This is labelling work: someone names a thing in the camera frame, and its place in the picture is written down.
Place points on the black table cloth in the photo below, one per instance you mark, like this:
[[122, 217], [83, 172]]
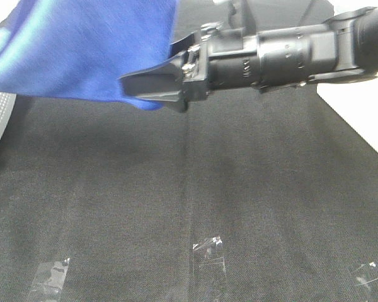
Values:
[[288, 185]]

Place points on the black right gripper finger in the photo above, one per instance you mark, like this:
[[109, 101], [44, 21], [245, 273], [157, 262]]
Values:
[[182, 45], [161, 84]]

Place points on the middle clear tape piece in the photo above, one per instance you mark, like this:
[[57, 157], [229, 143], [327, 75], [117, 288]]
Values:
[[209, 252]]

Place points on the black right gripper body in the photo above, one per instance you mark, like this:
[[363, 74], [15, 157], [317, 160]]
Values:
[[220, 58]]

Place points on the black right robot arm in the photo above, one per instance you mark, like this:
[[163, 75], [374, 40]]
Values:
[[343, 49]]

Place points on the blue microfibre towel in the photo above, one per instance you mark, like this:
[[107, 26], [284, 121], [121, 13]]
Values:
[[80, 49]]

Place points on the right clear tape piece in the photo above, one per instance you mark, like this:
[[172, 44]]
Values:
[[364, 275]]

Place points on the left clear tape piece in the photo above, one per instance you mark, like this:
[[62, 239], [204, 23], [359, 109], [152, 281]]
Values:
[[49, 280]]

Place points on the clear tape piece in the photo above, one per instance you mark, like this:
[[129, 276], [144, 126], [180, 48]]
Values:
[[209, 252], [364, 275], [49, 280]]

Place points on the white slotted storage box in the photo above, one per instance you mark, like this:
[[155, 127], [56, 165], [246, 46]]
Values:
[[357, 105]]

